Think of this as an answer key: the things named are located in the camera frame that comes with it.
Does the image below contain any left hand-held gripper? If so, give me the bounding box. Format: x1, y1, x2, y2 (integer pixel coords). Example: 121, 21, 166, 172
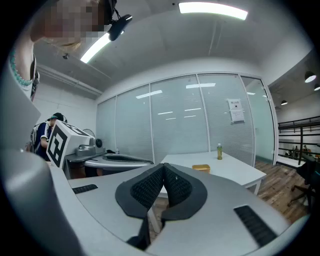
46, 119, 155, 172

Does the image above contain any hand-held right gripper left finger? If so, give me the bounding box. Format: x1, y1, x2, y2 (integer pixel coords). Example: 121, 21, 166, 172
67, 162, 166, 251

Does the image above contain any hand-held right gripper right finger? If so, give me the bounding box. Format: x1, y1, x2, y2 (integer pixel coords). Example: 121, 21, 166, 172
147, 162, 292, 256

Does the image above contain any yellow box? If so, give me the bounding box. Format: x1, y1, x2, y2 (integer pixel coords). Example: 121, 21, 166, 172
192, 166, 211, 175

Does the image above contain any large white paper notice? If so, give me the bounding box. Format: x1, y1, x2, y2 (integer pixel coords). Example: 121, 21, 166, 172
229, 109, 246, 124

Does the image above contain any black office chair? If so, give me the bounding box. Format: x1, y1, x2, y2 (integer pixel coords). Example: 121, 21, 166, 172
287, 143, 320, 214

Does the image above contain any small white paper notice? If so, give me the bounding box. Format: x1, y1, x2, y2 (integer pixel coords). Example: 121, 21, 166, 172
227, 98, 242, 111

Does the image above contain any person's white printed shirt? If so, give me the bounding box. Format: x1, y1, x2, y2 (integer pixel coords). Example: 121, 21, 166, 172
0, 62, 42, 152

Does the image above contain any black metal rack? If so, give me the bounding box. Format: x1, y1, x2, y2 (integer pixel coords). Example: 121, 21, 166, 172
277, 115, 320, 161

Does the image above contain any long ceiling light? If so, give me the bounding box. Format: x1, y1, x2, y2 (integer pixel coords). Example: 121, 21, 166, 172
178, 1, 249, 21
79, 29, 125, 64

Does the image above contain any person's head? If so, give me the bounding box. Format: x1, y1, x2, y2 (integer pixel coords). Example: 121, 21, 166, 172
29, 0, 112, 50

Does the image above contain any grey harness strap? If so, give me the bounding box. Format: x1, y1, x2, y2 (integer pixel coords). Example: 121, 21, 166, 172
29, 55, 41, 101

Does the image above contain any teal bead necklace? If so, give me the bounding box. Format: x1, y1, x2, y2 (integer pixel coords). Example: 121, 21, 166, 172
9, 48, 34, 86

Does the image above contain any black head-mounted camera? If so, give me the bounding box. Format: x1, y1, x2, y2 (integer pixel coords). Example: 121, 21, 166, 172
106, 0, 133, 42

